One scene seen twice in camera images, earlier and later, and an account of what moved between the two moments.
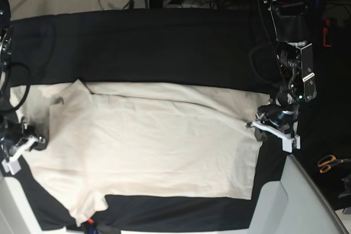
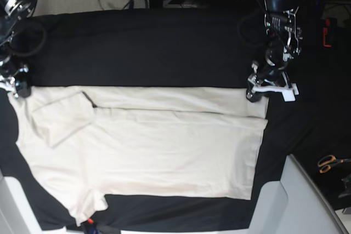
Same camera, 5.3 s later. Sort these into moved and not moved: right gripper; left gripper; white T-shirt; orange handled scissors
Moved: right gripper; left gripper
Not moved: white T-shirt; orange handled scissors
